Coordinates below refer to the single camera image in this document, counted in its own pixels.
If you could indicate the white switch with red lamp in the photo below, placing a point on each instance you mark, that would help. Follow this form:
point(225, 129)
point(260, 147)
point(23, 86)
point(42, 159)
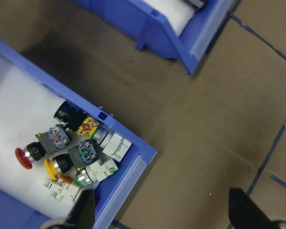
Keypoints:
point(64, 193)

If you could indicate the yellow mushroom push button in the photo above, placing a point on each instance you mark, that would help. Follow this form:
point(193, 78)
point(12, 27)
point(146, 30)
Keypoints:
point(76, 155)

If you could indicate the red mushroom push button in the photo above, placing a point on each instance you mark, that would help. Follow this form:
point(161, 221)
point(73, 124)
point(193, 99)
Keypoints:
point(54, 140)

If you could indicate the black switch with yellow block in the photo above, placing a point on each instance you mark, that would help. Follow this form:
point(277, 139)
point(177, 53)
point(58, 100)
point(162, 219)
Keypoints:
point(69, 115)

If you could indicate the blue plastic switch bin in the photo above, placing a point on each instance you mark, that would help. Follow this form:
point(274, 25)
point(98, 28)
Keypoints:
point(4, 210)

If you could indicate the white foam pad, battery bin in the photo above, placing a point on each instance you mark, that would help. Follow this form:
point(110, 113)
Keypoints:
point(171, 14)

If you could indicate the blue plastic battery bin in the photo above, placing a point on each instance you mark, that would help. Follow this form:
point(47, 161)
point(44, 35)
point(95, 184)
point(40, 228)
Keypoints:
point(152, 31)

